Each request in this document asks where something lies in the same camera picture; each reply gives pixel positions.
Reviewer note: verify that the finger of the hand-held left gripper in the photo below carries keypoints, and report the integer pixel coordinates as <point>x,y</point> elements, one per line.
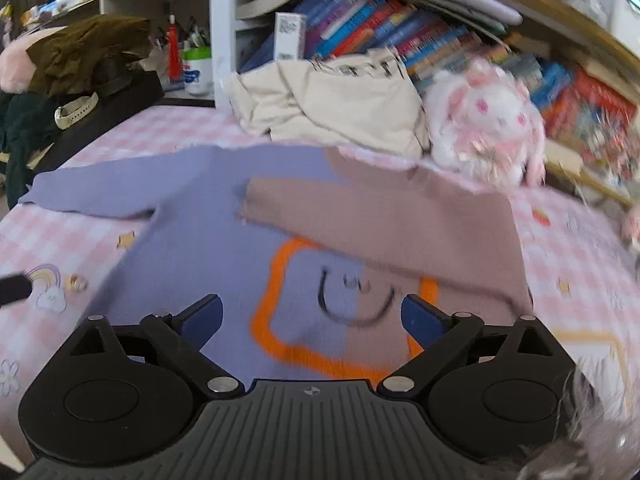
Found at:
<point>15,288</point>

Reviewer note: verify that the white bookshelf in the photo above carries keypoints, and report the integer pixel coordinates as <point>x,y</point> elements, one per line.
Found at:
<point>222,35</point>

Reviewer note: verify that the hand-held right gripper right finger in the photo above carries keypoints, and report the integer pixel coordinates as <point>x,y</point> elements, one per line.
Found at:
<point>422,321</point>

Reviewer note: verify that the purple and brown sweater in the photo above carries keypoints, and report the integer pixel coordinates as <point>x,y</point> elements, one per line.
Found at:
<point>200,240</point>

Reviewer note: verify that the pink white bunny plush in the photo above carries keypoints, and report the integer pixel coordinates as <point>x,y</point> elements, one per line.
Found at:
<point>480,125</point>

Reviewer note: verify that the white pen cup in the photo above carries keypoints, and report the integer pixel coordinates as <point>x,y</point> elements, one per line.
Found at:
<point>197,72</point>

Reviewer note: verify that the black bag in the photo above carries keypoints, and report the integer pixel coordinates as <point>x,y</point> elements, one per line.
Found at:
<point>125,100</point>

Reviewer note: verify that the red tassel ornament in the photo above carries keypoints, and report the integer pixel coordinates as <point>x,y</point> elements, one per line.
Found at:
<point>173,55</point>

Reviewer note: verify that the olive green garment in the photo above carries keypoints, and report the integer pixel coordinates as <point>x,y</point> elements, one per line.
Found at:
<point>85,45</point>

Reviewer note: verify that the beige wristwatch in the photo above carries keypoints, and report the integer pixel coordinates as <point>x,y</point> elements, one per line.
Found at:
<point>75,110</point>

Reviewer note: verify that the furry grey sleeve cuff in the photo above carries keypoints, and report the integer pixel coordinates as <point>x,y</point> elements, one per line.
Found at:
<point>595,440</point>

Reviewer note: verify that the wooden bookshelf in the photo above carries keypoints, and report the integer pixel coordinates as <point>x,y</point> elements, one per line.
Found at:
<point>565,14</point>

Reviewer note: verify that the pink checked cartoon desk mat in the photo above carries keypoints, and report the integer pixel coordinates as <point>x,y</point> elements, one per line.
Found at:
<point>65,240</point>

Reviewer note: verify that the cream canvas tote bag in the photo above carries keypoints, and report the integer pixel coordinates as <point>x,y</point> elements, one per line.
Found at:
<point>340,105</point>

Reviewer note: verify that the pink furry plush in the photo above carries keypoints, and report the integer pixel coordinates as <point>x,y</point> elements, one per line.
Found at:
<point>12,65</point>

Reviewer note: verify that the white product box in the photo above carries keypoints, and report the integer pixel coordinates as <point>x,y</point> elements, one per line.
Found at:
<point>289,35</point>

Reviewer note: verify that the stack of red books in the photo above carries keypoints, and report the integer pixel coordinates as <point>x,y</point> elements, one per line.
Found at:
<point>600,110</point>

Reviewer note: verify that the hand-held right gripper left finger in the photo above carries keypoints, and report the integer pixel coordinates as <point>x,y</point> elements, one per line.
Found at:
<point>202,322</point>

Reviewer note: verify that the row of colourful books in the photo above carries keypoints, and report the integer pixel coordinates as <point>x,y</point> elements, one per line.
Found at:
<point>360,25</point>

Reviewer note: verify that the dark green garment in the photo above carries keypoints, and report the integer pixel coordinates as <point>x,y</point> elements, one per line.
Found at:
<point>20,135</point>

